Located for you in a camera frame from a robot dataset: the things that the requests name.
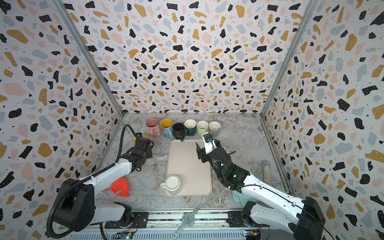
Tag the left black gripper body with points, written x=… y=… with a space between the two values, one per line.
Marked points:
x=147 y=147

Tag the light green mug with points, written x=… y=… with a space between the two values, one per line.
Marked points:
x=202 y=128

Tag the grey mug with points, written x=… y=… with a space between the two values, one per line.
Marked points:
x=214 y=128

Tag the dark green mug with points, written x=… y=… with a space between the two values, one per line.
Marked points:
x=190 y=127

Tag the black mug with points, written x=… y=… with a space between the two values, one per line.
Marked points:
x=179 y=131

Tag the pink mug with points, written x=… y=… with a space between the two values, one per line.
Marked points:
x=153 y=125

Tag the blue butterfly mug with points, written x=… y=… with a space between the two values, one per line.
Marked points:
x=167 y=128

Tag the white mug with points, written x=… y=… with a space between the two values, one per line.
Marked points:
x=172 y=185

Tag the yellow mug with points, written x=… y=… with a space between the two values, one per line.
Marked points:
x=135 y=139

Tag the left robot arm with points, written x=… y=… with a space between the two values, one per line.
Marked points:
x=75 y=206

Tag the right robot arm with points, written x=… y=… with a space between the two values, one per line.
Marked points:
x=303 y=218

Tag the light green cloth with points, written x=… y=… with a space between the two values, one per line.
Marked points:
x=240 y=198

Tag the beige plastic tray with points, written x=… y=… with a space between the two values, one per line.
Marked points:
x=183 y=162

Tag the red shark toy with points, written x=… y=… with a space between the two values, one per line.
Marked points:
x=120 y=187

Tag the glitter filled glass tube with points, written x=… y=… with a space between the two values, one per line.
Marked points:
x=266 y=172

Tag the metal perforated bracket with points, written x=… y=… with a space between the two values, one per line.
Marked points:
x=188 y=220

